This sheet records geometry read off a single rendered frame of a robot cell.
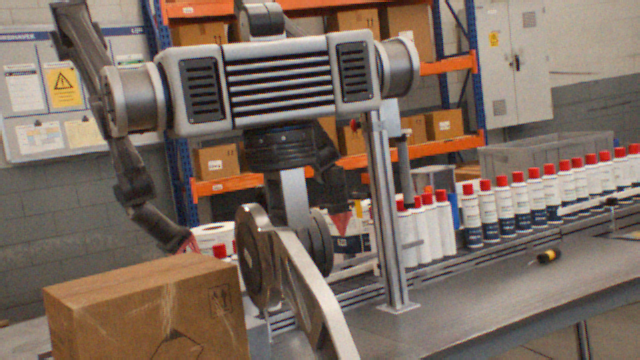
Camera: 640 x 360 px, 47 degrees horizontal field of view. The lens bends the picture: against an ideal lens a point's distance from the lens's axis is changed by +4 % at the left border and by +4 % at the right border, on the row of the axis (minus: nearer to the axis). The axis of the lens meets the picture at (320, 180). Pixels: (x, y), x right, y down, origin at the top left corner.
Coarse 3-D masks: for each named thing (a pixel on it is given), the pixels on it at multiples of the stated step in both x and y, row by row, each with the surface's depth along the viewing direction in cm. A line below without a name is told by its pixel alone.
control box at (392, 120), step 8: (384, 104) 187; (392, 104) 187; (392, 112) 187; (360, 120) 204; (384, 120) 188; (392, 120) 188; (392, 128) 188; (400, 128) 188; (392, 136) 188; (400, 136) 188
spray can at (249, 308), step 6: (234, 240) 182; (234, 246) 182; (234, 252) 182; (234, 258) 181; (240, 276) 182; (240, 282) 182; (240, 288) 182; (246, 300) 182; (246, 306) 182; (252, 306) 183; (246, 312) 183; (252, 312) 183; (258, 312) 185
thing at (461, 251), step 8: (536, 232) 238; (504, 240) 232; (512, 240) 232; (456, 248) 229; (464, 248) 228; (480, 248) 226; (488, 248) 226; (456, 256) 219; (424, 264) 214; (432, 264) 214; (408, 272) 208; (352, 280) 207; (360, 280) 206; (368, 280) 205; (376, 280) 204; (336, 288) 201; (344, 288) 200; (352, 288) 199; (288, 304) 192; (280, 312) 185
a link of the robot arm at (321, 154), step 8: (312, 120) 198; (320, 128) 199; (320, 136) 200; (320, 144) 200; (328, 144) 202; (320, 152) 201; (328, 152) 202; (336, 152) 203; (320, 160) 201; (328, 160) 203
